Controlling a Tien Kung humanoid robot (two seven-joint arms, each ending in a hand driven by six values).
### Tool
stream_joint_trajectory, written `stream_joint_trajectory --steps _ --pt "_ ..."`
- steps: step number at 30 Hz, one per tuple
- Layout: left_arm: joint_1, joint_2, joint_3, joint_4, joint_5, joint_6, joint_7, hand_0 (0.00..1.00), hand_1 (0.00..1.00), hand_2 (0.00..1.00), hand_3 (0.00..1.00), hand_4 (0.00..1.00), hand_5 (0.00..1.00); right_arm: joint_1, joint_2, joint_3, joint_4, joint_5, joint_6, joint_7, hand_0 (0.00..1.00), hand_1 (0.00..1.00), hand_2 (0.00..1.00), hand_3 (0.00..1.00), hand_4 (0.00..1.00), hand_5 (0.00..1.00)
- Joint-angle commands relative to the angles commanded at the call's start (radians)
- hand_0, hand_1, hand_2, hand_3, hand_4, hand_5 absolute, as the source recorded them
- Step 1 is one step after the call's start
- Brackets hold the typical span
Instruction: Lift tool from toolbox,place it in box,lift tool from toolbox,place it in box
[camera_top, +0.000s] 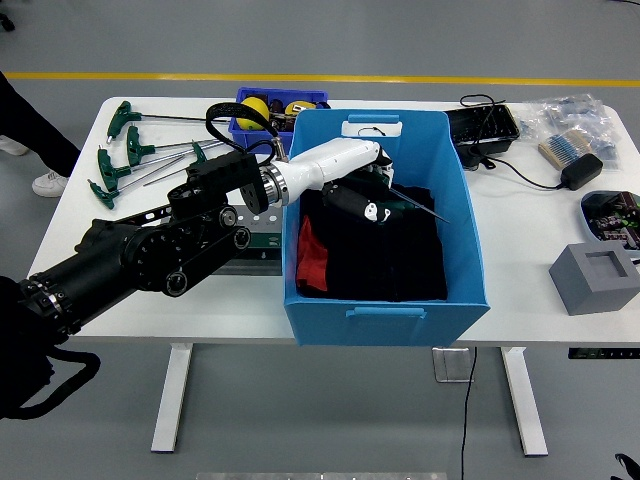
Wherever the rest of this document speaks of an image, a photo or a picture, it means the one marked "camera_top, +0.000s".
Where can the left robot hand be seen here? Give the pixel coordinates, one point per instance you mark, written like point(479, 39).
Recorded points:
point(335, 160)

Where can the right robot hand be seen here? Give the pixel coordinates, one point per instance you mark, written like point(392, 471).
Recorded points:
point(629, 467)

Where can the grey green hex key stand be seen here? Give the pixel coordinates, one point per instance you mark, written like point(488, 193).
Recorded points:
point(265, 240)

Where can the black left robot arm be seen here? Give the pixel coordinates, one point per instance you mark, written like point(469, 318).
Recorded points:
point(150, 250)

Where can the large blue storage box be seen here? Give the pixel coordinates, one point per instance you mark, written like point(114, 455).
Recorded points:
point(390, 330)

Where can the dark metal parts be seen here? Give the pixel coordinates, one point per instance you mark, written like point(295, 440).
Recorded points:
point(282, 125)

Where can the yellow black tape measure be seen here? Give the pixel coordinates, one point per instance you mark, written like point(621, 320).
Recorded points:
point(297, 107)

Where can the dark brown round part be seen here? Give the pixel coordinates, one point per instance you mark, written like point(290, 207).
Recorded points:
point(277, 105)

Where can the small blue parts bin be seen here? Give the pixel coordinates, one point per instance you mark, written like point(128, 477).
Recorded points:
point(252, 137)

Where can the yellow ball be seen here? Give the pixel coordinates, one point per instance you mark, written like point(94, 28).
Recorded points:
point(252, 117)

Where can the red cloth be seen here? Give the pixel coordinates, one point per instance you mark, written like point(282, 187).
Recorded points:
point(312, 255)

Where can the black cloth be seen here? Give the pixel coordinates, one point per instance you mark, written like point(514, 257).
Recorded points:
point(380, 265)

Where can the black table control panel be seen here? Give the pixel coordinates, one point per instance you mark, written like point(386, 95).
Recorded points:
point(600, 353)

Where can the white table leg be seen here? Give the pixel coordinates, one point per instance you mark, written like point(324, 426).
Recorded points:
point(525, 400)
point(172, 400)

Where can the yellow floor tape line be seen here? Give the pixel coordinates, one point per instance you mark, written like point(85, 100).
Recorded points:
point(450, 80)

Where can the black plastic tray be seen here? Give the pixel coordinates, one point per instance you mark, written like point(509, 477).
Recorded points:
point(500, 127)

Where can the grey block with square recess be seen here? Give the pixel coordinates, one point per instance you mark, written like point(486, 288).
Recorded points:
point(585, 290)

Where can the metal floor plate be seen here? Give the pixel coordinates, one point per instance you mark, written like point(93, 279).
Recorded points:
point(450, 365)

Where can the resistor tape bundle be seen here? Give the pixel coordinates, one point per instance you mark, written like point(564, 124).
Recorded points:
point(562, 147)

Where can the black electronic components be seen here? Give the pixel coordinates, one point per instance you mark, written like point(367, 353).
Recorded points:
point(615, 225)

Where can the clear bags of components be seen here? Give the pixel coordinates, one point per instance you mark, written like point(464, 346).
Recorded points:
point(575, 112)

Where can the black power adapter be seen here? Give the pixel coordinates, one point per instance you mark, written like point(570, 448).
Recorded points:
point(582, 172)

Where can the light blue shallow tray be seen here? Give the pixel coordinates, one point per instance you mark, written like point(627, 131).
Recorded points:
point(587, 220)

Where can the white shoe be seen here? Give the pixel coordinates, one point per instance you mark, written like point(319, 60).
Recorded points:
point(50, 184)
point(12, 146)

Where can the person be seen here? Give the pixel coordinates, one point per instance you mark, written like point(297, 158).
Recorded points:
point(30, 130)

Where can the black chair wheel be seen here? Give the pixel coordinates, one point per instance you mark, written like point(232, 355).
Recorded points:
point(6, 21)

